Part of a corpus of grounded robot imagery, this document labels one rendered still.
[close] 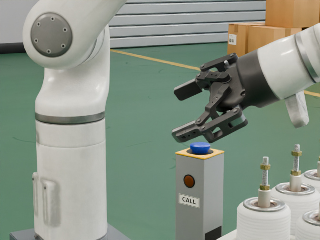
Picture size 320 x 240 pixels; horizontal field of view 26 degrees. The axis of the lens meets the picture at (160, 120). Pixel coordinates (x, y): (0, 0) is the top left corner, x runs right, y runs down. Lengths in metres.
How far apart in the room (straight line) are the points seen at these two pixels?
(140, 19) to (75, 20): 5.56
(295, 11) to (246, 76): 3.97
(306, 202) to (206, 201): 0.19
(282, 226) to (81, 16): 0.58
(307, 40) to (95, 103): 0.28
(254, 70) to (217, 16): 5.94
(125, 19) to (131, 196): 4.33
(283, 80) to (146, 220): 1.08
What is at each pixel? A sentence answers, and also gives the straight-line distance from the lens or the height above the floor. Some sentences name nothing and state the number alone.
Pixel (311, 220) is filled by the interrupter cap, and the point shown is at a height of 0.25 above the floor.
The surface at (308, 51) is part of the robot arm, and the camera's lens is 0.89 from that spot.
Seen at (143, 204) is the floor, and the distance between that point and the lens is 2.04.
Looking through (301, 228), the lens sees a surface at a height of 0.24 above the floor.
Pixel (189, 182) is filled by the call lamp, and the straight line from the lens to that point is 1.35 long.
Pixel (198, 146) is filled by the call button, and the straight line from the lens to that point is 1.35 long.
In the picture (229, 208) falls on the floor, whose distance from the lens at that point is 2.01.
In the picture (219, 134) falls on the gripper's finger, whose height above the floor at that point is 0.45.
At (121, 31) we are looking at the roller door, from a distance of 6.32.
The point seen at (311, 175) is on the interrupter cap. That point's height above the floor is 0.25.
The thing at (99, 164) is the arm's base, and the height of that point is 0.41.
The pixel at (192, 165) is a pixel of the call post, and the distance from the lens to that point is 1.35.
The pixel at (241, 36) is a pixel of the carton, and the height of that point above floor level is 0.22.
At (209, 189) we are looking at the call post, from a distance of 1.36.
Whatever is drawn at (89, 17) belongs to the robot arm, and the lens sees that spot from 0.84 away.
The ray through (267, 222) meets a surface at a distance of 1.23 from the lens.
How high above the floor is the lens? 0.66
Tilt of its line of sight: 12 degrees down
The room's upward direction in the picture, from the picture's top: straight up
